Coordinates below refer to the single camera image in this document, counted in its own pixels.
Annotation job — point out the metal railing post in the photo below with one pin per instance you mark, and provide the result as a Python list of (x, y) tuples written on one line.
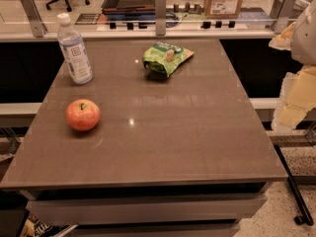
[(37, 25), (280, 14), (160, 17)]

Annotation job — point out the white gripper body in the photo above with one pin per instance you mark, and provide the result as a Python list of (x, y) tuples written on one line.
[(304, 37)]

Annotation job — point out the green snack bag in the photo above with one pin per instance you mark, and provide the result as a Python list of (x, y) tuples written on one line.
[(165, 58)]

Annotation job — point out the grey cabinet drawer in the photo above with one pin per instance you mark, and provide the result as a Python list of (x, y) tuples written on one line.
[(146, 209)]

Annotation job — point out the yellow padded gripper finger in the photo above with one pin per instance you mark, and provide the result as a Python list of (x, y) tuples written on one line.
[(297, 98), (283, 40)]

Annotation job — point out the middle metal railing post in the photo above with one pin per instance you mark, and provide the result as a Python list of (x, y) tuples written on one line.
[(160, 17)]

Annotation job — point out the black floor stand leg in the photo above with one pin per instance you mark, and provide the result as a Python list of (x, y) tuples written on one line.
[(305, 216)]

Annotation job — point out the cardboard box with label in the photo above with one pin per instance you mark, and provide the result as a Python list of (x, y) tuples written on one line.
[(222, 9)]

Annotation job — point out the left metal railing post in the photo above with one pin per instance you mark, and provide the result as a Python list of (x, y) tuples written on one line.
[(37, 25)]

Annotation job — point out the red apple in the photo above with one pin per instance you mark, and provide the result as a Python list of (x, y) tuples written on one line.
[(82, 115)]

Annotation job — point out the clear plastic water bottle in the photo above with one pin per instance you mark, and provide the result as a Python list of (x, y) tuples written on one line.
[(74, 50)]

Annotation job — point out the right metal railing post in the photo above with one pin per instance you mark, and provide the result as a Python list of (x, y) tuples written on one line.
[(280, 14)]

